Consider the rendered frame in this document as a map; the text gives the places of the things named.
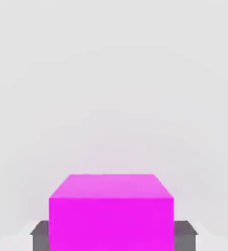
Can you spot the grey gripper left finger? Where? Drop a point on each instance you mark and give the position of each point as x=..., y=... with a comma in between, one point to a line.
x=40, y=238

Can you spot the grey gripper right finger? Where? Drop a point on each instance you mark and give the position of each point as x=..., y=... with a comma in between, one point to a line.
x=184, y=238

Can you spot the small magenta cube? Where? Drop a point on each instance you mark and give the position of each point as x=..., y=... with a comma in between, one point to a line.
x=111, y=221

